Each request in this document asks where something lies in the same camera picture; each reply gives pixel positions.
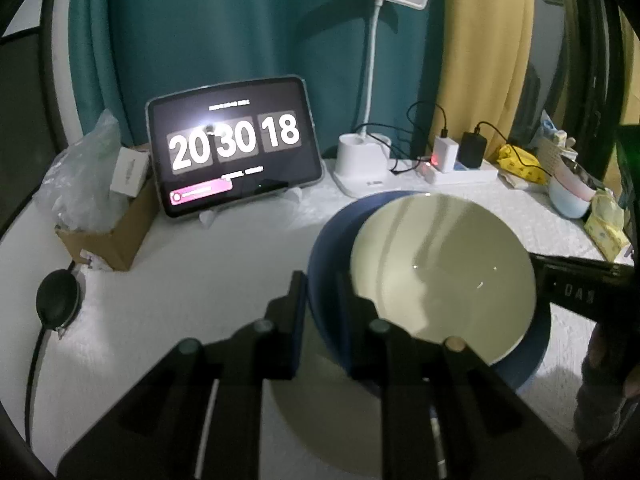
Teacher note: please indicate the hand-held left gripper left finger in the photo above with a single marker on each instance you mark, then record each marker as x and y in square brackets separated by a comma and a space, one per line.
[299, 320]

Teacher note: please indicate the cardboard box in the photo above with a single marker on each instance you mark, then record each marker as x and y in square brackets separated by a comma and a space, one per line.
[120, 240]

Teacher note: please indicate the white perforated basket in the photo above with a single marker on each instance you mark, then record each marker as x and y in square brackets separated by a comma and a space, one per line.
[547, 155]

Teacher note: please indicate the white soft packet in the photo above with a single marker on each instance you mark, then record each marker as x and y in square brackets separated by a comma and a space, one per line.
[512, 182]

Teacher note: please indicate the dark blue plate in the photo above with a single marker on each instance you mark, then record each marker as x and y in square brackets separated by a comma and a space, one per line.
[330, 260]

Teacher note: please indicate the white desk lamp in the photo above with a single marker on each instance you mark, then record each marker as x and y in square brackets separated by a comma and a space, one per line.
[360, 160]

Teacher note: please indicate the tablet showing clock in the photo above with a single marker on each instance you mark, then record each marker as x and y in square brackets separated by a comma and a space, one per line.
[235, 160]

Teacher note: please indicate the person's right hand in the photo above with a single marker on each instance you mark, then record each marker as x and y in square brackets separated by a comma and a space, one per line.
[605, 410]

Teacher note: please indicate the light blue steel bowl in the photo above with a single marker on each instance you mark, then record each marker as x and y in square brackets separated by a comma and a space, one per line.
[567, 202]

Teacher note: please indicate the pink steel bowl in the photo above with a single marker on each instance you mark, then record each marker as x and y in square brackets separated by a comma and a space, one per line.
[567, 175]

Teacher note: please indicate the clear plastic bag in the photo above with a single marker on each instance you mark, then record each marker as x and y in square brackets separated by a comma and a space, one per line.
[80, 185]

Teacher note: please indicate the yellow packet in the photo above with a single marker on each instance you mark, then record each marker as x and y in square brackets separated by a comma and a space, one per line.
[520, 162]

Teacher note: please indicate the black charger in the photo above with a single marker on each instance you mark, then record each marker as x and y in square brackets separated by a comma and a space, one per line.
[472, 150]

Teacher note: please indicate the blue snack bag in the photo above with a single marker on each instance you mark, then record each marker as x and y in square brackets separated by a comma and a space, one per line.
[550, 130]

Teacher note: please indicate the small white box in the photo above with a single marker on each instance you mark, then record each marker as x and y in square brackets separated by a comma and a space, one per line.
[129, 172]

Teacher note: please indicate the teal curtain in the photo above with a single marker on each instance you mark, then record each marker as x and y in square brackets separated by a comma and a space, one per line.
[225, 25]

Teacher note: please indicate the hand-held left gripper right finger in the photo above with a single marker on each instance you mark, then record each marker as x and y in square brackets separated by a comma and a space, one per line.
[345, 320]

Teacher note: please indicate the white textured tablecloth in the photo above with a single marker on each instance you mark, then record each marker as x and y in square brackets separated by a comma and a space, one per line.
[150, 310]

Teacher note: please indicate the yellow curtain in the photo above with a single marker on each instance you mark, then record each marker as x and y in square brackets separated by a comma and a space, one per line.
[485, 50]

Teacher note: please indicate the white power strip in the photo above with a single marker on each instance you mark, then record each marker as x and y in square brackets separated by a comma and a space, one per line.
[470, 176]

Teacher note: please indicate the white charger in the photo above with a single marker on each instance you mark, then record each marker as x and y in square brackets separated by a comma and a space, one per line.
[444, 152]

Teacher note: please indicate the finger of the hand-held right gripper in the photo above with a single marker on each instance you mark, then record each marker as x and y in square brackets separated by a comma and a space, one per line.
[575, 265]

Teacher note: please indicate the black mesh chair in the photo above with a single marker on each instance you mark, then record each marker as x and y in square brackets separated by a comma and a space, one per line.
[25, 135]

